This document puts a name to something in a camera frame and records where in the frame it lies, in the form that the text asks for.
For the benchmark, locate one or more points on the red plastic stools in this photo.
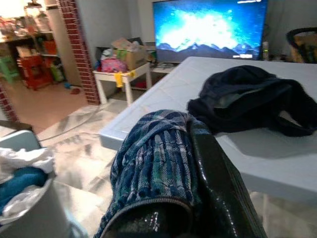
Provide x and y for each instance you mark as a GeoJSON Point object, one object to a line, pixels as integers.
{"type": "Point", "coordinates": [37, 72]}

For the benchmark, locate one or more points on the blue garment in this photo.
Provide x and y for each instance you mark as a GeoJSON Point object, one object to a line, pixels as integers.
{"type": "Point", "coordinates": [19, 181]}

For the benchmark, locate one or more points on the light blue folding table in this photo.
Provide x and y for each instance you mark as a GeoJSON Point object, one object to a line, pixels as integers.
{"type": "Point", "coordinates": [260, 153]}

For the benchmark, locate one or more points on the white garment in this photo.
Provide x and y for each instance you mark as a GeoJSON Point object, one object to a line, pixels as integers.
{"type": "Point", "coordinates": [24, 158]}

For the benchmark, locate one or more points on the grey laundry bin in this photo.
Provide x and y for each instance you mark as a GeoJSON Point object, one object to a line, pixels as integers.
{"type": "Point", "coordinates": [37, 218]}

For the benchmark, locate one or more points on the brown cardboard box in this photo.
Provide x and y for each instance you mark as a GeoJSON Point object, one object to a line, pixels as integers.
{"type": "Point", "coordinates": [136, 58]}

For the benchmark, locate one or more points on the black round-rimmed seat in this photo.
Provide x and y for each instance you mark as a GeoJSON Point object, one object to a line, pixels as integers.
{"type": "Point", "coordinates": [291, 37]}

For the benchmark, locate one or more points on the pink kids bag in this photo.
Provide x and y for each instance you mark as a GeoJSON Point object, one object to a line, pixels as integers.
{"type": "Point", "coordinates": [114, 65]}

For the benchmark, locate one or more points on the yellow cloth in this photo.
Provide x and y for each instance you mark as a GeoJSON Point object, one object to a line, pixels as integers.
{"type": "Point", "coordinates": [119, 79]}

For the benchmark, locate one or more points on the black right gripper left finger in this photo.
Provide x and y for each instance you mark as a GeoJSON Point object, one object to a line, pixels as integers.
{"type": "Point", "coordinates": [148, 223]}

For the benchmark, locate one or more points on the small white side table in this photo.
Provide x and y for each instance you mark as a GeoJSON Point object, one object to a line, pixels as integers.
{"type": "Point", "coordinates": [109, 74]}

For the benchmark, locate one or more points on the black garment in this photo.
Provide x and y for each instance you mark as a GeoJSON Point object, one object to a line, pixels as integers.
{"type": "Point", "coordinates": [235, 99]}

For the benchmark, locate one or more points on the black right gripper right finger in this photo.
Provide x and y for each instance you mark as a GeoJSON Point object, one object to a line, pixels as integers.
{"type": "Point", "coordinates": [223, 198]}

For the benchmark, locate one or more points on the flat screen television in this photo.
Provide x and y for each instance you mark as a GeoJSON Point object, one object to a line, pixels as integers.
{"type": "Point", "coordinates": [210, 29]}

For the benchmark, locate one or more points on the blue plaid shirt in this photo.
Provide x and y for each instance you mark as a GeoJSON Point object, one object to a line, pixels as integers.
{"type": "Point", "coordinates": [153, 163]}

